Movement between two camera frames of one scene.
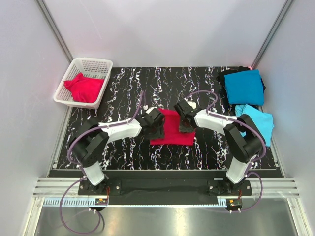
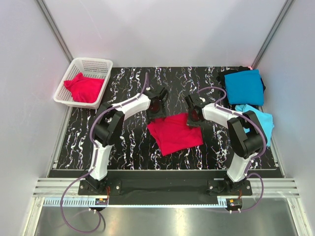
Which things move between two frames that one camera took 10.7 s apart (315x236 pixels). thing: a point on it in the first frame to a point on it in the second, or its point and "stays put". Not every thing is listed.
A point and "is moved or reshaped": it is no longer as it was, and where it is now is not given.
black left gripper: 159,134 to 160,114
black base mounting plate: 166,191 stays put
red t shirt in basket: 84,89 stays put
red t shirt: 173,135 is moved or reshaped
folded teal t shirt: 245,87 stays put
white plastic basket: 98,68 stays put
